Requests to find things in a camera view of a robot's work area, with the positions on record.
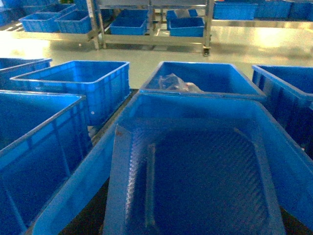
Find blue bottle-shaped part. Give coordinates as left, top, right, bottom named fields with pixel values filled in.
left=104, top=118, right=285, bottom=235

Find blue bin far left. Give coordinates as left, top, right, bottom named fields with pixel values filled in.
left=0, top=90, right=92, bottom=235

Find blue bin with clear bag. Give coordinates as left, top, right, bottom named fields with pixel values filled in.
left=139, top=61, right=266, bottom=102

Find empty blue target bin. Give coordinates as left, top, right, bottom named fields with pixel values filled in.
left=32, top=93, right=313, bottom=235

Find clear plastic bag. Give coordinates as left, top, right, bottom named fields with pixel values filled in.
left=145, top=73, right=204, bottom=94

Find wheeled steel cart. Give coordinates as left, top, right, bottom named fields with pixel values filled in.
left=86, top=0, right=214, bottom=56

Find blue bin behind red bags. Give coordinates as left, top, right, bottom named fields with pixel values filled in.
left=252, top=65, right=313, bottom=158

